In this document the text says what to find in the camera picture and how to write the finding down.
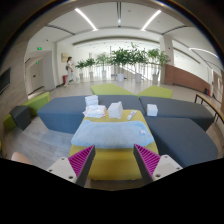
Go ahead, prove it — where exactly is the red bin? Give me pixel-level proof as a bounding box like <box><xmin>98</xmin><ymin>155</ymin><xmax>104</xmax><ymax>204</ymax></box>
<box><xmin>62</xmin><ymin>75</ymin><xmax>68</xmax><ymax>84</ymax></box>

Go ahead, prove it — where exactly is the potted plant centre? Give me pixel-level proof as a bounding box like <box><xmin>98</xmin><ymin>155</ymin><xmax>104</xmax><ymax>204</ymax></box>
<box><xmin>130</xmin><ymin>43</ymin><xmax>147</xmax><ymax>83</ymax></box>

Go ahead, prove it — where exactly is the wall-mounted black television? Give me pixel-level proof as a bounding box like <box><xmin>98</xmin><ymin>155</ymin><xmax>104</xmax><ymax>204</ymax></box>
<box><xmin>0</xmin><ymin>68</ymin><xmax>11</xmax><ymax>95</ymax></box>

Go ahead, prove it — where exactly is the grey sofa bench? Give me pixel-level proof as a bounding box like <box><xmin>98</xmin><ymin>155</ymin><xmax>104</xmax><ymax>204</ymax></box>
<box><xmin>145</xmin><ymin>117</ymin><xmax>218</xmax><ymax>168</ymax></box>
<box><xmin>139</xmin><ymin>96</ymin><xmax>214</xmax><ymax>131</ymax></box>

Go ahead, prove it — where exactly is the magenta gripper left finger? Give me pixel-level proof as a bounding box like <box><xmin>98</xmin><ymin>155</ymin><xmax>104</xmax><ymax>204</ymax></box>
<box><xmin>47</xmin><ymin>145</ymin><xmax>95</xmax><ymax>187</ymax></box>

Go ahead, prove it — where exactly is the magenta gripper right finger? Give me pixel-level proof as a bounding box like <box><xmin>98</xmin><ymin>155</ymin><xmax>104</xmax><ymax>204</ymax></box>
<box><xmin>133</xmin><ymin>144</ymin><xmax>182</xmax><ymax>184</ymax></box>

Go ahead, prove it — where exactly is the walking person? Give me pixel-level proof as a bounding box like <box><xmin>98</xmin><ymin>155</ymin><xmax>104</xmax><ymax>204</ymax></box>
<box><xmin>64</xmin><ymin>56</ymin><xmax>78</xmax><ymax>87</ymax></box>

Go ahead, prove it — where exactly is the potted plant right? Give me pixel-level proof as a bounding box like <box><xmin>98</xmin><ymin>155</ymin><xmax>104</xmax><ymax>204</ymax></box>
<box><xmin>147</xmin><ymin>49</ymin><xmax>169</xmax><ymax>84</ymax></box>

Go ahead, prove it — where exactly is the dark grey cube stool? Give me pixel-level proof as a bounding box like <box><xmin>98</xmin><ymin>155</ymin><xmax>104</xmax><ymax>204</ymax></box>
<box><xmin>10</xmin><ymin>105</ymin><xmax>31</xmax><ymax>130</ymax></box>

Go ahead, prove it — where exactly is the potted plant white pot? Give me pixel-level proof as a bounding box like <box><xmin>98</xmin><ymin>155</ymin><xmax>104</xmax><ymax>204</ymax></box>
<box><xmin>111</xmin><ymin>48</ymin><xmax>130</xmax><ymax>82</ymax></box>

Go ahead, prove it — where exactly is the white tissue box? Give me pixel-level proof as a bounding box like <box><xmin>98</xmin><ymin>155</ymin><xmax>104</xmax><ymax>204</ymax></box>
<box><xmin>108</xmin><ymin>102</ymin><xmax>123</xmax><ymax>119</ymax></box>

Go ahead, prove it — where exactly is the potted plant far left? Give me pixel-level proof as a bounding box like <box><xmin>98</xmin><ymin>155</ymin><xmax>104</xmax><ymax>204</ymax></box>
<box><xmin>76</xmin><ymin>60</ymin><xmax>86</xmax><ymax>79</ymax></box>

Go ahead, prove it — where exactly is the light blue towel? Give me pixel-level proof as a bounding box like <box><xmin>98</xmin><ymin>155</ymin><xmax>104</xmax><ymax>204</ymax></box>
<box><xmin>71</xmin><ymin>120</ymin><xmax>154</xmax><ymax>149</ymax></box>

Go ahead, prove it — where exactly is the yellow-green ottoman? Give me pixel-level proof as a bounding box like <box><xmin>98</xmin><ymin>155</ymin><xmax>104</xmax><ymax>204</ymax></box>
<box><xmin>69</xmin><ymin>109</ymin><xmax>159</xmax><ymax>180</ymax></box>

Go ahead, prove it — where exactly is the wooden bench black frame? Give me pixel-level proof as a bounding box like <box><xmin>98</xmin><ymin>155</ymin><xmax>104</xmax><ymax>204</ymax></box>
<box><xmin>194</xmin><ymin>93</ymin><xmax>224</xmax><ymax>124</ymax></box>

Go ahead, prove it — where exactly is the green left side bench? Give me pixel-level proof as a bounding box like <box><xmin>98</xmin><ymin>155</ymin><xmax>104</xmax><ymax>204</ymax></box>
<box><xmin>3</xmin><ymin>92</ymin><xmax>50</xmax><ymax>131</ymax></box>

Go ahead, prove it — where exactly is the green rear left bench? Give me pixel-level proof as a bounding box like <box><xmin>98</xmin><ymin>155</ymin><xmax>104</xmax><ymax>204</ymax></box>
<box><xmin>90</xmin><ymin>83</ymin><xmax>131</xmax><ymax>95</ymax></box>

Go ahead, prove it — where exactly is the blue-grey left sofa bench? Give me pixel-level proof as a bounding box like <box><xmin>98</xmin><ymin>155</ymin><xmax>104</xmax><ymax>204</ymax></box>
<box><xmin>38</xmin><ymin>95</ymin><xmax>145</xmax><ymax>134</ymax></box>

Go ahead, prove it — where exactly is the green rear right bench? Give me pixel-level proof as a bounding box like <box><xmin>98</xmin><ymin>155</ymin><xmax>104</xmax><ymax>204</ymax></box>
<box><xmin>137</xmin><ymin>86</ymin><xmax>173</xmax><ymax>98</ymax></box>

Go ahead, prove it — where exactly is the crumpled white cloth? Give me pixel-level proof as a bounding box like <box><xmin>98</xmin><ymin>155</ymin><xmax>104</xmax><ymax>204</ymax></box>
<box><xmin>83</xmin><ymin>105</ymin><xmax>106</xmax><ymax>118</ymax></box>

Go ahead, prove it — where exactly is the small white box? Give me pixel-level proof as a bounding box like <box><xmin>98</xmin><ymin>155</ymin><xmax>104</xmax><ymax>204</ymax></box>
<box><xmin>147</xmin><ymin>104</ymin><xmax>158</xmax><ymax>116</ymax></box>

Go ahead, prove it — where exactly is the green bench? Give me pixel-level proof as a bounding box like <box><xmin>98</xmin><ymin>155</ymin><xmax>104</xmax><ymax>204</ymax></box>
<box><xmin>137</xmin><ymin>86</ymin><xmax>173</xmax><ymax>98</ymax></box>
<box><xmin>90</xmin><ymin>83</ymin><xmax>131</xmax><ymax>95</ymax></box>
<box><xmin>3</xmin><ymin>92</ymin><xmax>50</xmax><ymax>131</ymax></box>

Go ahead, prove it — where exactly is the grey right rear sofa bench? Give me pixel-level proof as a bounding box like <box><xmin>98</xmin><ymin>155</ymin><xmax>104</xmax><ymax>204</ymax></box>
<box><xmin>139</xmin><ymin>96</ymin><xmax>214</xmax><ymax>131</ymax></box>

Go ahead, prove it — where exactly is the folded white towel stack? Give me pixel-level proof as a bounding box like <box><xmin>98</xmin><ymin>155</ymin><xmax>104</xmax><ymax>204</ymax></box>
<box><xmin>85</xmin><ymin>95</ymin><xmax>98</xmax><ymax>106</ymax></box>

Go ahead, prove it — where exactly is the grey right front sofa bench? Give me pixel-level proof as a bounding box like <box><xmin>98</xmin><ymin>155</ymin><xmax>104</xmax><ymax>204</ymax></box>
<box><xmin>145</xmin><ymin>117</ymin><xmax>218</xmax><ymax>168</ymax></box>

